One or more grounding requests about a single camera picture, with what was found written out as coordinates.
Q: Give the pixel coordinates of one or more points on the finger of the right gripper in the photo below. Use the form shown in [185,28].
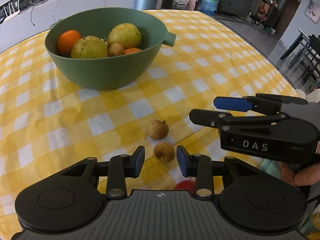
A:
[267,104]
[215,119]

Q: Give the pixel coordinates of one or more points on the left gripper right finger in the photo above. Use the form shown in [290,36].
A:
[198,166]

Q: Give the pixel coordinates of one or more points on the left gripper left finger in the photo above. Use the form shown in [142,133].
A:
[121,167]

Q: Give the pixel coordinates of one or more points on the red cherry tomato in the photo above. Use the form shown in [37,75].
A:
[186,185]

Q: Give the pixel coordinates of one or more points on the brown longan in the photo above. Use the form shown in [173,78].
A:
[116,49]
[157,129]
[164,152]

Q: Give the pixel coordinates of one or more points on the brown longan top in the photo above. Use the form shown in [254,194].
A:
[157,129]

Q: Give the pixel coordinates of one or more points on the orange tangerine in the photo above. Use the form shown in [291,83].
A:
[66,42]
[131,51]

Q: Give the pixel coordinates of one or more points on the green pear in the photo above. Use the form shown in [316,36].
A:
[89,47]
[126,34]

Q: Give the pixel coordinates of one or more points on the person right hand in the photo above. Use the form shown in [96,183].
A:
[306,177]

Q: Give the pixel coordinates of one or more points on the yellow checkered tablecloth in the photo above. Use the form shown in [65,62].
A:
[49,123]

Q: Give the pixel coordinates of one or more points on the green colander bowl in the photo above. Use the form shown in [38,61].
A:
[109,72]

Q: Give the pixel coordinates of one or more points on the blue water jug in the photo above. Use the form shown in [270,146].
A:
[208,7]

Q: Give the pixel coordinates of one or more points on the white TV console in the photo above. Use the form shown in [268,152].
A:
[38,18]

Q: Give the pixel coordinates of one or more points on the white wifi router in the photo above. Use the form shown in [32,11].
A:
[12,11]

